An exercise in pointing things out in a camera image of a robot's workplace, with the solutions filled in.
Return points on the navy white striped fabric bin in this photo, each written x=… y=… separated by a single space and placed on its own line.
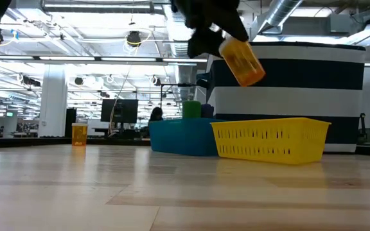
x=300 y=73

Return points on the black computer monitor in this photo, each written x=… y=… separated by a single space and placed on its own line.
x=119 y=110

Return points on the white building pillar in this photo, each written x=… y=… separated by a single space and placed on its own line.
x=53 y=102

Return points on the silver corrugated air duct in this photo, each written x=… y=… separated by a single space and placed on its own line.
x=180 y=73

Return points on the green lit sign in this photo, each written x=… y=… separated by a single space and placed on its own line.
x=9 y=114

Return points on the teal plastic tray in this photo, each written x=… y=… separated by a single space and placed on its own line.
x=181 y=138

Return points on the orange pill bottle white cap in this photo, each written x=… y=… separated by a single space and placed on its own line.
x=79 y=136
x=243 y=64

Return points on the green rectangular block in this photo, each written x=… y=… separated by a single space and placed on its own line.
x=191 y=109

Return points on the black cabinet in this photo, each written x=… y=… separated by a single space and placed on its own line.
x=71 y=115

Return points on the yellow plastic basket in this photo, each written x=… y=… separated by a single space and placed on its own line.
x=268 y=123

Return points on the person behind monitor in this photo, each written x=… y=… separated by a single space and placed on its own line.
x=156 y=115

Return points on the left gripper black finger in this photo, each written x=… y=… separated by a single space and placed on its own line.
x=204 y=43
x=236 y=29

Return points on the silver smooth air duct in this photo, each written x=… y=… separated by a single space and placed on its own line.
x=281 y=13

